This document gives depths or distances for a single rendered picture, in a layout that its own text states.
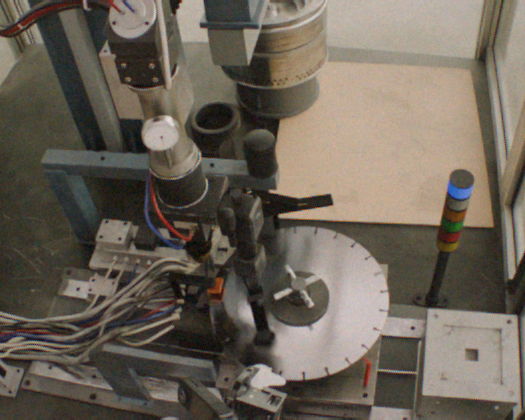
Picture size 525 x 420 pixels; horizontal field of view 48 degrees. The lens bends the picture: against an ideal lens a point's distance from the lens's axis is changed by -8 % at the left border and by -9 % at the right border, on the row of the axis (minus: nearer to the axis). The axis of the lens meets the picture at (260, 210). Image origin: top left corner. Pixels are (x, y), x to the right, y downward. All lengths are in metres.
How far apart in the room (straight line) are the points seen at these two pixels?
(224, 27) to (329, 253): 0.47
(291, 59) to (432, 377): 0.84
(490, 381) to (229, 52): 0.77
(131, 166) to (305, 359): 0.52
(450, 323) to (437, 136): 0.66
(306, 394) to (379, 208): 0.55
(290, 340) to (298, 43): 0.75
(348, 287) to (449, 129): 0.71
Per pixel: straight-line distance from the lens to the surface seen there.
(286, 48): 1.55
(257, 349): 1.13
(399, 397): 1.30
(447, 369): 1.18
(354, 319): 1.15
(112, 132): 1.64
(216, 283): 1.18
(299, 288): 1.12
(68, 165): 1.37
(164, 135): 0.81
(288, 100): 1.71
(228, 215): 0.88
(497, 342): 1.22
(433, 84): 1.89
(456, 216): 1.13
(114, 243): 1.40
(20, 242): 1.68
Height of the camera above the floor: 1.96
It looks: 51 degrees down
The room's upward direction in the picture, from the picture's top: 8 degrees counter-clockwise
